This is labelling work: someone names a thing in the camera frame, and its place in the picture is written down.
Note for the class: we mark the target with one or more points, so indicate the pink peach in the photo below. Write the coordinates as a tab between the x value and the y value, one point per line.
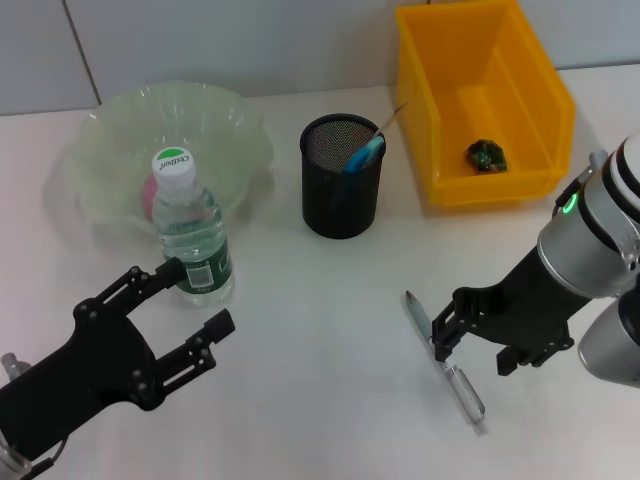
149	195

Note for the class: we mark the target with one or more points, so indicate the clear silver ballpoint pen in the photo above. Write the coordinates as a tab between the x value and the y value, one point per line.
467	395

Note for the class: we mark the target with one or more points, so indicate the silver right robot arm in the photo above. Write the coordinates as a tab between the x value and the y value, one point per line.
590	240

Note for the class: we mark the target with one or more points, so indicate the green plastic wrapper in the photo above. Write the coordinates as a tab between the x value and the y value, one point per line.
485	157

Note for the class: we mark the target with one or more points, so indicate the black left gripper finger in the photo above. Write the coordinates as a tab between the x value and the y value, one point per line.
145	282
195	355

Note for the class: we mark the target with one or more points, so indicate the clear water bottle green label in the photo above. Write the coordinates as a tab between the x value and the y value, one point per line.
197	235

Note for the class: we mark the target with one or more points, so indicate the clear plastic ruler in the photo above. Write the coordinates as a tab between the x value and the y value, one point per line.
390	120

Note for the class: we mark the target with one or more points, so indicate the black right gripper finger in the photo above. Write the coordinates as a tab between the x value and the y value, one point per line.
510	362
447	335

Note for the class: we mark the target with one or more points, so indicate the translucent green wavy fruit plate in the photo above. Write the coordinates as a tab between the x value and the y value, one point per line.
210	115

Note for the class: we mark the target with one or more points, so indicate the blue and teal scissors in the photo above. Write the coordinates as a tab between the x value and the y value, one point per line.
362	156

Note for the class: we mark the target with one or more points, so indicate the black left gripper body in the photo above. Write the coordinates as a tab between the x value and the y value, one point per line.
85	370

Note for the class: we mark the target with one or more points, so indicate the yellow plastic storage bin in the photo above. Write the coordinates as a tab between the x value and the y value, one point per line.
500	100

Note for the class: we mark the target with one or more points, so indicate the black mesh pen holder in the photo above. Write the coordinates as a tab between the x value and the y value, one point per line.
340	215

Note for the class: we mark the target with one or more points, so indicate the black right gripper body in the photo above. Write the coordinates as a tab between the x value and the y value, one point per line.
530	310

